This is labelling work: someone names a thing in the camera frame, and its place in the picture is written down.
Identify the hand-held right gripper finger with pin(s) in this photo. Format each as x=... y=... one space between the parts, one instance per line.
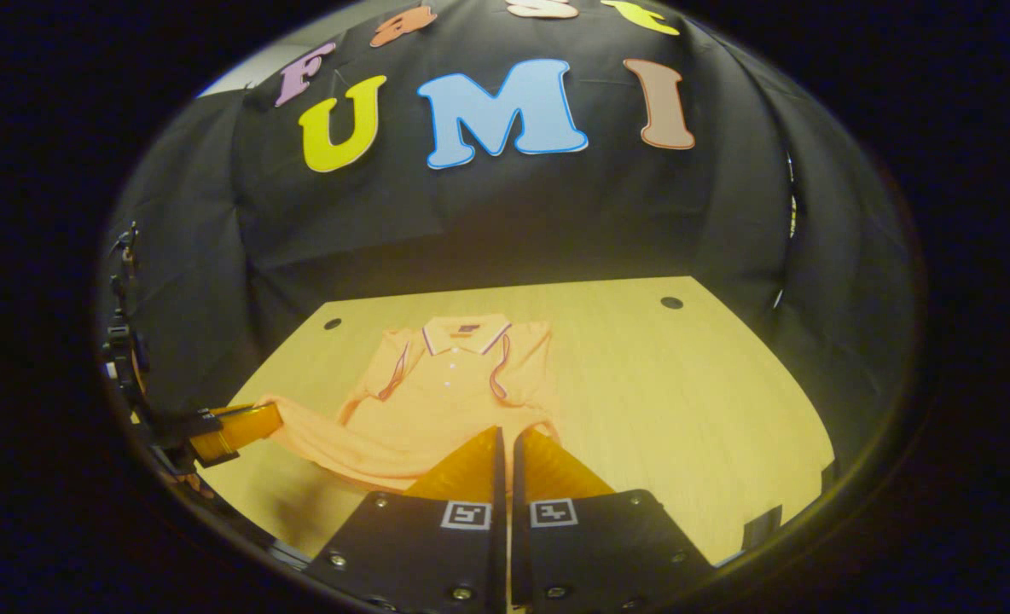
x=518 y=512
x=498 y=512

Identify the orange T-shirt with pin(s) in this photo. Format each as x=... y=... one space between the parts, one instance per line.
x=445 y=409

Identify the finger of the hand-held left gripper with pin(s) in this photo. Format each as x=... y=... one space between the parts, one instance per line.
x=240 y=426

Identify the black backdrop cloth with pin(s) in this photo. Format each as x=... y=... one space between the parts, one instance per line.
x=513 y=222

